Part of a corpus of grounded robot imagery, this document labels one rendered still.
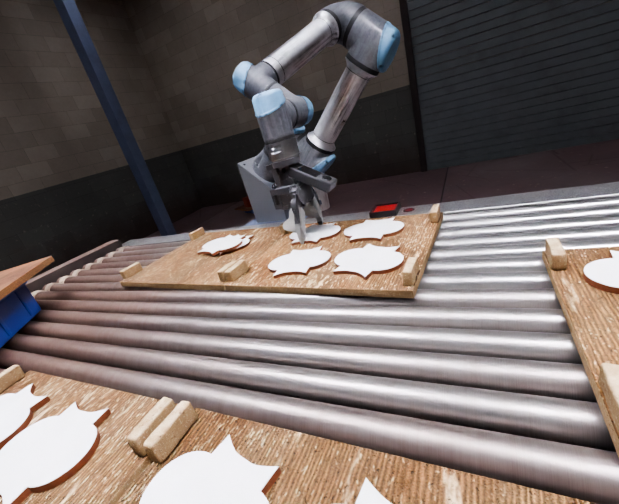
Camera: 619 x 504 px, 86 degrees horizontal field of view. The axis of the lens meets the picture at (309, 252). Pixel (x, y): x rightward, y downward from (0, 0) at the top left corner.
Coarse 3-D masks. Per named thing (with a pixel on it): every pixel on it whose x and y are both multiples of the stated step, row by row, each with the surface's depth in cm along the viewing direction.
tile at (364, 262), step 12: (348, 252) 69; (360, 252) 68; (372, 252) 66; (384, 252) 65; (396, 252) 64; (336, 264) 66; (348, 264) 64; (360, 264) 63; (372, 264) 62; (384, 264) 60; (396, 264) 59; (360, 276) 60
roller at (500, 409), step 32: (32, 352) 76; (64, 352) 69; (96, 352) 64; (128, 352) 60; (160, 352) 58; (224, 384) 49; (256, 384) 46; (288, 384) 44; (320, 384) 42; (352, 384) 40; (384, 384) 39; (416, 384) 37; (416, 416) 36; (448, 416) 34; (480, 416) 33; (512, 416) 32; (544, 416) 31; (576, 416) 30; (608, 448) 29
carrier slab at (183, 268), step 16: (192, 240) 115; (208, 240) 110; (256, 240) 96; (272, 240) 92; (176, 256) 102; (192, 256) 98; (208, 256) 94; (224, 256) 90; (240, 256) 87; (256, 256) 84; (144, 272) 96; (160, 272) 92; (176, 272) 89; (192, 272) 85; (208, 272) 82; (176, 288) 82; (192, 288) 79; (208, 288) 76; (224, 288) 74
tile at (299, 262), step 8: (320, 248) 76; (280, 256) 77; (288, 256) 76; (296, 256) 75; (304, 256) 74; (312, 256) 72; (320, 256) 71; (328, 256) 70; (272, 264) 74; (280, 264) 73; (288, 264) 72; (296, 264) 71; (304, 264) 70; (312, 264) 68; (320, 264) 68; (272, 272) 72; (280, 272) 69; (288, 272) 68; (296, 272) 68; (304, 272) 66
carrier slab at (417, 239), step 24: (408, 216) 82; (288, 240) 89; (336, 240) 80; (384, 240) 72; (408, 240) 69; (432, 240) 67; (264, 264) 78; (240, 288) 71; (264, 288) 67; (288, 288) 64; (312, 288) 61; (336, 288) 59; (360, 288) 57; (384, 288) 55; (408, 288) 53
